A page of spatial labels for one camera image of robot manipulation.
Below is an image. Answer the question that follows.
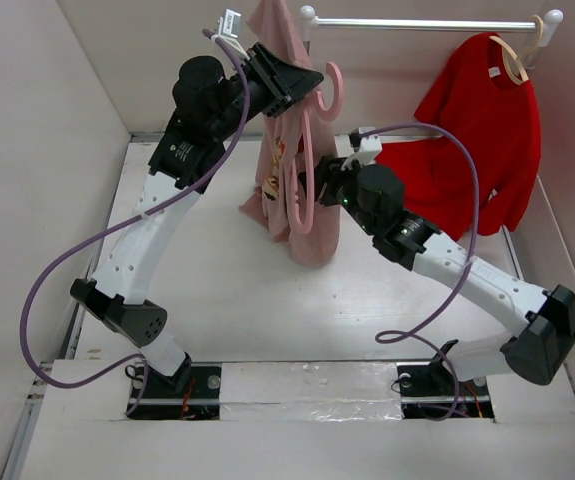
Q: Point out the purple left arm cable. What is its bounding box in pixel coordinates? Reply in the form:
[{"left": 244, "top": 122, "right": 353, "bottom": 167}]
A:
[{"left": 20, "top": 28, "right": 253, "bottom": 419}]

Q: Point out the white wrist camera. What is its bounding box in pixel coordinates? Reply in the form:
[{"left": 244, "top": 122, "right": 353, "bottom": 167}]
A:
[
  {"left": 341, "top": 130, "right": 382, "bottom": 171},
  {"left": 216, "top": 9, "right": 243, "bottom": 51}
]

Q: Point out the red t-shirt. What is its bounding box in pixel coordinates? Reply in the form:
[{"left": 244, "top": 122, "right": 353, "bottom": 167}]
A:
[{"left": 377, "top": 33, "right": 541, "bottom": 240}]

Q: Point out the silver clothes rack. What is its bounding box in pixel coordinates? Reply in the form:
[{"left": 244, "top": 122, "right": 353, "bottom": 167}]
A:
[{"left": 299, "top": 5, "right": 564, "bottom": 48}]

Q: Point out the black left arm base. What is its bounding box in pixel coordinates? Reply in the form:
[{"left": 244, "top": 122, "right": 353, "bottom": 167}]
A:
[{"left": 124, "top": 363, "right": 222, "bottom": 421}]

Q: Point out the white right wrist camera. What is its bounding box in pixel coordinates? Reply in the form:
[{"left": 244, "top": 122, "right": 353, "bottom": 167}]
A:
[{"left": 341, "top": 130, "right": 382, "bottom": 171}]

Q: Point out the pink t-shirt with print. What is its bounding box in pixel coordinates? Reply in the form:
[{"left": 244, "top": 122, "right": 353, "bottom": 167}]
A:
[{"left": 238, "top": 0, "right": 341, "bottom": 269}]

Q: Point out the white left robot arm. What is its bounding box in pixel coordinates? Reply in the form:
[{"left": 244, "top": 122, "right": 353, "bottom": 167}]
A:
[{"left": 70, "top": 43, "right": 324, "bottom": 397}]

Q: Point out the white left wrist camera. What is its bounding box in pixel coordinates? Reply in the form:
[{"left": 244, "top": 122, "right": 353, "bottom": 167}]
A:
[{"left": 216, "top": 9, "right": 243, "bottom": 51}]

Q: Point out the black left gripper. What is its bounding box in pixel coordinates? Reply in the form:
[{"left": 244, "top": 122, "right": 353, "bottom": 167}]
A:
[{"left": 208, "top": 43, "right": 323, "bottom": 142}]

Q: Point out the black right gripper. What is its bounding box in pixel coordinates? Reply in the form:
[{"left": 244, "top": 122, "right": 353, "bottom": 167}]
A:
[{"left": 298, "top": 152, "right": 378, "bottom": 236}]

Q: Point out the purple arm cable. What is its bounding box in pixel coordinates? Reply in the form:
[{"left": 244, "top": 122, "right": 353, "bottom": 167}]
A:
[
  {"left": 351, "top": 122, "right": 481, "bottom": 420},
  {"left": 20, "top": 28, "right": 253, "bottom": 419}
]

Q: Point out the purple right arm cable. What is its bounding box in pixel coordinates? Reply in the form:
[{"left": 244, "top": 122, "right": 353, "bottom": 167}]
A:
[{"left": 351, "top": 122, "right": 481, "bottom": 420}]

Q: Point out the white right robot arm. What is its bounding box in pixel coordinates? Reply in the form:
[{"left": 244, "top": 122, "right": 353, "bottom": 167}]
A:
[{"left": 295, "top": 156, "right": 575, "bottom": 393}]

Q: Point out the pink plastic hanger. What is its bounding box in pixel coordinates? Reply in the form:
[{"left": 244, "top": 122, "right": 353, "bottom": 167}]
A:
[{"left": 286, "top": 62, "right": 344, "bottom": 235}]

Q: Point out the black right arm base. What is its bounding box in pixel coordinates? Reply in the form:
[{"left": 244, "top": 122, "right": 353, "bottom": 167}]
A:
[{"left": 391, "top": 353, "right": 494, "bottom": 420}]

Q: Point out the beige wooden hanger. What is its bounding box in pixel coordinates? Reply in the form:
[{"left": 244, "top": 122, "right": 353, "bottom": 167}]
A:
[{"left": 489, "top": 15, "right": 545, "bottom": 85}]

